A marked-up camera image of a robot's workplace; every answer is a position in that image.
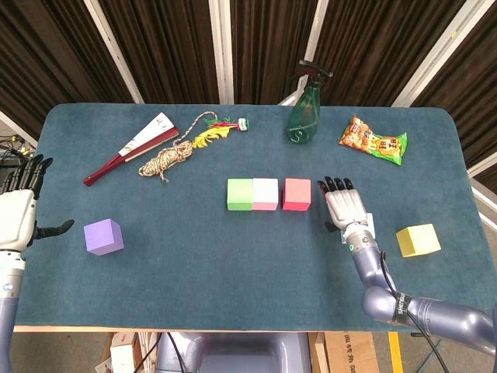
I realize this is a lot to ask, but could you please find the yellow feather shuttlecock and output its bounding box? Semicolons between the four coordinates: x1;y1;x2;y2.
192;115;251;149

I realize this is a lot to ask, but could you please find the red and white folding fan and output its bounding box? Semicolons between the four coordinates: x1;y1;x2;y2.
82;112;181;187

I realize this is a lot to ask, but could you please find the pink foam cube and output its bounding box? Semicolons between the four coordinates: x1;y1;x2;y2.
252;178;280;211

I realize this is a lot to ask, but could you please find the black electronics with cables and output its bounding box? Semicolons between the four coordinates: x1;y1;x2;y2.
0;134;34;172

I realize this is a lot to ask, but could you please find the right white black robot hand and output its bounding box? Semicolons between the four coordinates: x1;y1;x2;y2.
317;176;370;234

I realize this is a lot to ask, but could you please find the dark brown curtain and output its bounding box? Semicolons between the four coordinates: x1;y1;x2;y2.
0;0;497;195

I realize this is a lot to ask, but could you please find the green plastic spray bottle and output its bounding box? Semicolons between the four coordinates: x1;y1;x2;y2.
286;60;334;145

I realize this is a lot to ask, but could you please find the brown cardboard box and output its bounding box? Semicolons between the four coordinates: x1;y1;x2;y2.
324;331;380;373

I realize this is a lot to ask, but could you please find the orange green snack bag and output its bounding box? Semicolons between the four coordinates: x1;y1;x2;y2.
338;113;408;167

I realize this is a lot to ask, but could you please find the light blue foam cube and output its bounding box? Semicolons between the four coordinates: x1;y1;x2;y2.
339;212;377;244

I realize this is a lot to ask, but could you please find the purple foam cube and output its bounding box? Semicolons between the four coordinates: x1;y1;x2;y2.
83;218;125;256

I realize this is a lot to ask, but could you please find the white cardboard box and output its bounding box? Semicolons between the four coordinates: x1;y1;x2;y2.
109;333;137;373

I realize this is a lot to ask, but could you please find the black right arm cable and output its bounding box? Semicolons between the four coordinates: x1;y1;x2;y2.
379;250;454;373

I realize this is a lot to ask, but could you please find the red foam cube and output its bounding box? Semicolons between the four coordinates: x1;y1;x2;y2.
282;177;312;212

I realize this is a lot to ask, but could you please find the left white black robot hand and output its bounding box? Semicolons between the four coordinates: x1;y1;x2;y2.
0;154;75;252

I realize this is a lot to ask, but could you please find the green foam cube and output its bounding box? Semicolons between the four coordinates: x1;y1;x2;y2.
226;178;255;212

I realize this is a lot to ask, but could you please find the beige braided rope bundle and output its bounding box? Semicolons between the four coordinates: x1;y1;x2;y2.
138;110;218;184

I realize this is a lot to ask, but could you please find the white partition frame post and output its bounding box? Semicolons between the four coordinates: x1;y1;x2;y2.
391;0;478;108
277;0;331;106
83;0;145;105
208;0;235;105

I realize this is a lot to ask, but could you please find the grey-blue robot torso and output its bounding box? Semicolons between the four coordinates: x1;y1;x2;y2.
155;332;311;373

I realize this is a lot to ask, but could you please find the blue felt table cover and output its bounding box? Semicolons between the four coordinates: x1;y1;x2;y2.
2;103;473;333

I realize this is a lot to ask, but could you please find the yellow foam cube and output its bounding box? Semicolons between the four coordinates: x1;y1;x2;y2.
395;223;443;258

